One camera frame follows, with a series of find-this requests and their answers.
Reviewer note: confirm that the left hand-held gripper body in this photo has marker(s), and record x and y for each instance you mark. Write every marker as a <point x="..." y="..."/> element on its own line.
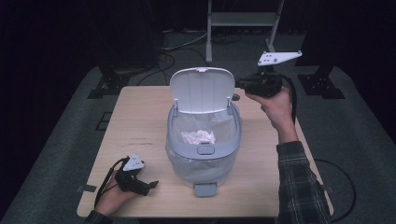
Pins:
<point x="128" y="182"/>

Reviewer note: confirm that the grey tape piece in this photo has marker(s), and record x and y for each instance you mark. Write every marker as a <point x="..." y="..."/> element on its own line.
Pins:
<point x="86" y="188"/>
<point x="327" y="188"/>

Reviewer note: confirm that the white paper ball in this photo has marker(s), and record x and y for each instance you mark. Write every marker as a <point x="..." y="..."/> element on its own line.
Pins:
<point x="199" y="137"/>

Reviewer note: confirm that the person's left hand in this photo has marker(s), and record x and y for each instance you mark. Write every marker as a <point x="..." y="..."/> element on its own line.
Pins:
<point x="110" y="197"/>

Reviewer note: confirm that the dark floor socket panel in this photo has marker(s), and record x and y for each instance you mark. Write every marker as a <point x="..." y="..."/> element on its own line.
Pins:
<point x="103" y="121"/>

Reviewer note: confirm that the clear plastic bin liner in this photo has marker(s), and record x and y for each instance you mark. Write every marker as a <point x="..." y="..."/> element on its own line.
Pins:
<point x="199" y="171"/>

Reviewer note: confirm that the person's right hand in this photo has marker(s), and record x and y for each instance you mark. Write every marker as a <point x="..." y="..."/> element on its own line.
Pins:
<point x="277" y="107"/>

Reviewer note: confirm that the white metal stand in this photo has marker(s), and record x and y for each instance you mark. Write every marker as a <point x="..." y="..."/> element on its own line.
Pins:
<point x="243" y="18"/>

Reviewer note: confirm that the black metal stand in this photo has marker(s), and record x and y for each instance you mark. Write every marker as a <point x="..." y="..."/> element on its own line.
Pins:
<point x="320" y="84"/>
<point x="109" y="84"/>

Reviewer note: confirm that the grey pedal bin white lid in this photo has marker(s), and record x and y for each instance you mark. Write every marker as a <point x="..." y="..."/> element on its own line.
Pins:
<point x="202" y="93"/>

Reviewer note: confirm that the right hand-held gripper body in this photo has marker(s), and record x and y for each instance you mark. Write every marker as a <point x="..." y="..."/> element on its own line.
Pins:
<point x="264" y="82"/>

